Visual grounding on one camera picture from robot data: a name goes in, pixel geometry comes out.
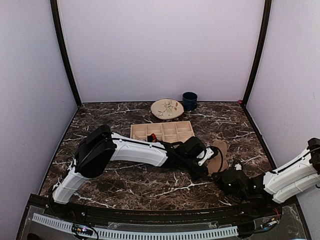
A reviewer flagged tan plain sock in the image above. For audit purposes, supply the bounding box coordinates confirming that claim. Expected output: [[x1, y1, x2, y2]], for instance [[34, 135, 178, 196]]
[[205, 140, 228, 177]]

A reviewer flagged wooden compartment tray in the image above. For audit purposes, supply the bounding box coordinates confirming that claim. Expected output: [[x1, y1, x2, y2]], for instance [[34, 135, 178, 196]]
[[130, 121, 195, 143]]

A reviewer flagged black argyle sock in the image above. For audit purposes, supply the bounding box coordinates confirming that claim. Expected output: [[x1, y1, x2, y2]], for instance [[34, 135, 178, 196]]
[[147, 133, 157, 142]]

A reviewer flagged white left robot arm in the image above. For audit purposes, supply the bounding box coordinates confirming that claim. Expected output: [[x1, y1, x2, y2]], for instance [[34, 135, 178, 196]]
[[50, 125, 224, 218]]

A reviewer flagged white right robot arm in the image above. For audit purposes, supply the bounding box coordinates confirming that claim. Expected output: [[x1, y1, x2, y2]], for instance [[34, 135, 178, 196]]
[[216, 137, 320, 217]]

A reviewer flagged patterned ceramic plate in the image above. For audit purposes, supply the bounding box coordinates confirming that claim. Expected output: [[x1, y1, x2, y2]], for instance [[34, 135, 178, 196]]
[[150, 98, 184, 120]]

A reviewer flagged dark blue mug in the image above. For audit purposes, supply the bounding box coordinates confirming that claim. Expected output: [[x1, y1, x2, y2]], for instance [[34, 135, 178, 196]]
[[182, 92, 198, 112]]

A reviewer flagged white slotted cable duct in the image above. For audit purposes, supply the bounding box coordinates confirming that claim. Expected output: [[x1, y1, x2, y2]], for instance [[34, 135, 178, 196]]
[[32, 213, 239, 240]]

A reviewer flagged right black corner post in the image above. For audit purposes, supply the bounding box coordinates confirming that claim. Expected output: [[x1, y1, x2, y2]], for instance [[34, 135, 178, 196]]
[[242, 0, 272, 108]]

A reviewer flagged black corner post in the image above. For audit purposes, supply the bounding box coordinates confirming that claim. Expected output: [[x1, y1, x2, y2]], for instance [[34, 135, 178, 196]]
[[242, 0, 272, 108], [50, 0, 82, 108]]

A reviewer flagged left black corner post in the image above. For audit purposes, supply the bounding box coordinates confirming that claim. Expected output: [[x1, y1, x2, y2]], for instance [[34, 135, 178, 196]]
[[50, 0, 82, 108]]

